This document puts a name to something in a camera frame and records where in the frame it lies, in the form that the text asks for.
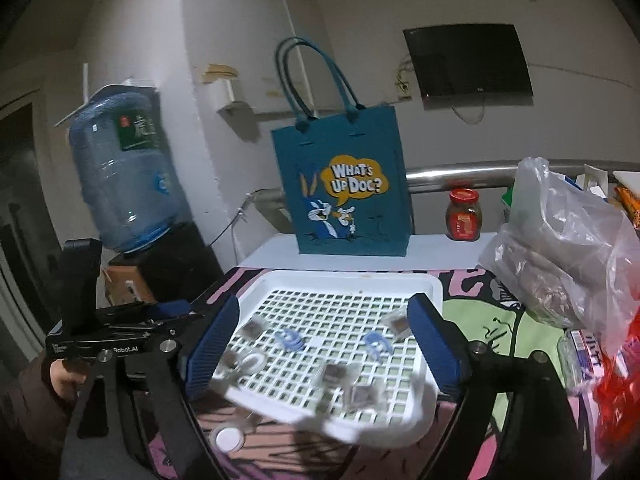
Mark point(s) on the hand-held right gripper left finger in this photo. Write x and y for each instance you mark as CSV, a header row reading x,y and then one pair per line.
x,y
211,350

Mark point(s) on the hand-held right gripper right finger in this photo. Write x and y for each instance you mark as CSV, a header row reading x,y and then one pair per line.
x,y
436,347

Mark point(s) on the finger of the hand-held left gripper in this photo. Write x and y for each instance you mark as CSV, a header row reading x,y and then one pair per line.
x,y
175,317

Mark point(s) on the clear brown snack packet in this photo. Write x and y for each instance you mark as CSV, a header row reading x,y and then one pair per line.
x,y
229,360
335,375
365,396
400,324
251,329

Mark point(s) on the clear round lid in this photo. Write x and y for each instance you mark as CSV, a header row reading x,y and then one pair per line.
x,y
258,360

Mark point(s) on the blue plastic clip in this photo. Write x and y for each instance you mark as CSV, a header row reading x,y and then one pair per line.
x,y
376,345
290,340

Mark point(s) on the white perforated plastic tray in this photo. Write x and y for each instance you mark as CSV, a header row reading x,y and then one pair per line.
x,y
350,277

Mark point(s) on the person's left forearm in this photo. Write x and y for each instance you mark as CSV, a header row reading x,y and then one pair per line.
x,y
25,420

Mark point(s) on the person's left hand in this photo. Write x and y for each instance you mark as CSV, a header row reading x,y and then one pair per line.
x,y
66,380

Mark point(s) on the black water dispenser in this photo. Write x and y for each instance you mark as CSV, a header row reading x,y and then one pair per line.
x,y
195,260

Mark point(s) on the brown cardboard box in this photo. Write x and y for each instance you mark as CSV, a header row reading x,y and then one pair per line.
x,y
120,285

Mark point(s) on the white round lid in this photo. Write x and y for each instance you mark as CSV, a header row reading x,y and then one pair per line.
x,y
227,439

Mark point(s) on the blue cartoon rabbit tote bag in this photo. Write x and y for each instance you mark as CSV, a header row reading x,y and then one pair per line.
x,y
380,230

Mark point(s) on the red lidded sauce jar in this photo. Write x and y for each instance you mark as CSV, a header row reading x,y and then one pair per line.
x,y
462,220

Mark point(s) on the blue water jug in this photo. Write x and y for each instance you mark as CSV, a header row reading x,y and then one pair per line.
x,y
125,195

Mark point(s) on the clear plastic bag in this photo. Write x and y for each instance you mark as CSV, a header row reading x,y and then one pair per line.
x,y
550,260

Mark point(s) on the clear plastic container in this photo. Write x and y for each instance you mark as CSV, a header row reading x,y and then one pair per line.
x,y
580,360

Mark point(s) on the green white carton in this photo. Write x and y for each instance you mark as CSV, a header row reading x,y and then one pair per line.
x,y
510,205

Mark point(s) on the red plastic bag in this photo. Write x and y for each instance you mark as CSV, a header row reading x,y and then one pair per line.
x,y
620,400

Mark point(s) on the white paper box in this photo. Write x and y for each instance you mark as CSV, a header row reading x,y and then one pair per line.
x,y
592,180

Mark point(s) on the orange snack packet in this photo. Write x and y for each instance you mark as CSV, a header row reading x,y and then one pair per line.
x,y
630,205

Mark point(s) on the white wall bracket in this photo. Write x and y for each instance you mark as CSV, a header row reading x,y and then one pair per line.
x,y
225,92

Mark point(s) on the white wall socket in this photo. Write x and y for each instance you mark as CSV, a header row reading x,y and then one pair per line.
x,y
403,88

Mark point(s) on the black wall television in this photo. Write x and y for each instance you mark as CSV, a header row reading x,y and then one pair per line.
x,y
470,60

